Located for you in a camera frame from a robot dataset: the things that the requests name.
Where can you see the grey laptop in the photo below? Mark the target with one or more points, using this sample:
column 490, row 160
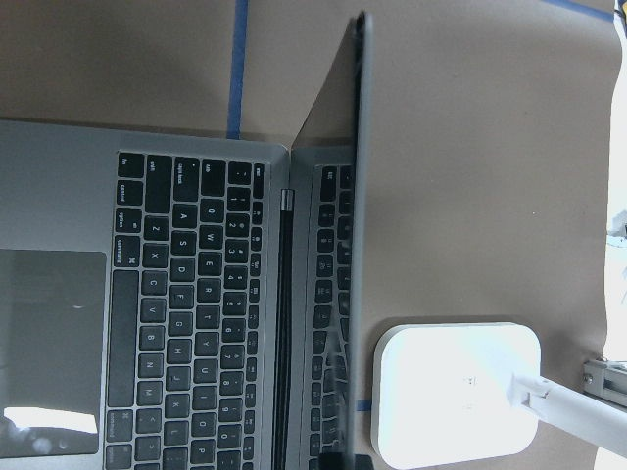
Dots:
column 183, row 302

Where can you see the white desk lamp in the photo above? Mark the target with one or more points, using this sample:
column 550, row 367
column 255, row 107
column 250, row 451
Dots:
column 449, row 393

